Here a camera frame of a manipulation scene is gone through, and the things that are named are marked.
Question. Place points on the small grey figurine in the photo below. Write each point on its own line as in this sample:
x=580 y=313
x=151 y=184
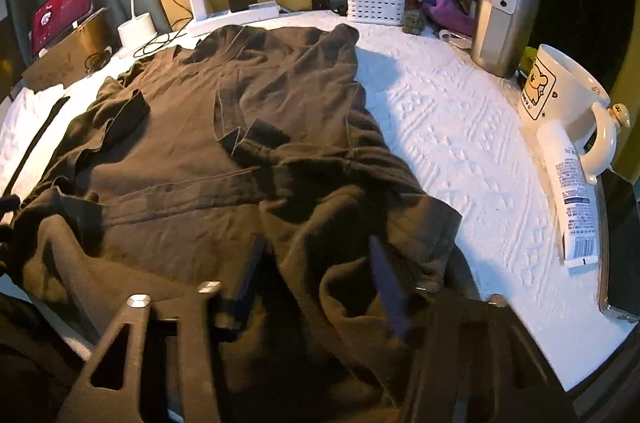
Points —
x=414 y=22

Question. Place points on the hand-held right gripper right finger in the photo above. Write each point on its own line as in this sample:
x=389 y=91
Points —
x=391 y=298

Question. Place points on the white lotion tube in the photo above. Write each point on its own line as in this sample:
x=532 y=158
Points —
x=570 y=183

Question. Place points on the smartphone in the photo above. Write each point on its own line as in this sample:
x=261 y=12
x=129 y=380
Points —
x=620 y=248

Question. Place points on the stainless steel tumbler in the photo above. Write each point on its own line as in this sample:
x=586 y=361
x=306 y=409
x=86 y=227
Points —
x=500 y=38

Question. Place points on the brown cardboard box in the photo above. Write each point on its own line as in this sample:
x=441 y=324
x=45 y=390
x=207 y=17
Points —
x=75 y=50

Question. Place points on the purple plush toy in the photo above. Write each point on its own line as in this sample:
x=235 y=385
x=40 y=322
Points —
x=447 y=15

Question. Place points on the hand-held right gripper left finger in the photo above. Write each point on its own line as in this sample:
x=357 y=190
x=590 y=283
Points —
x=246 y=290

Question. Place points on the white power strip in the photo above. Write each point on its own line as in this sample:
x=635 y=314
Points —
x=235 y=17

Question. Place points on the white cartoon mug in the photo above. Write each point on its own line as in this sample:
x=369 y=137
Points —
x=560 y=93

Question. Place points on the white charger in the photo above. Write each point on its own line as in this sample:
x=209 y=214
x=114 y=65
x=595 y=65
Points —
x=201 y=5

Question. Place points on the dark olive shirt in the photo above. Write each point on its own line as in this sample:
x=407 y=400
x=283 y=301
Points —
x=200 y=143

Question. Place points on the white textured tablecloth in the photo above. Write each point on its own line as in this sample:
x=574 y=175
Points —
x=450 y=128

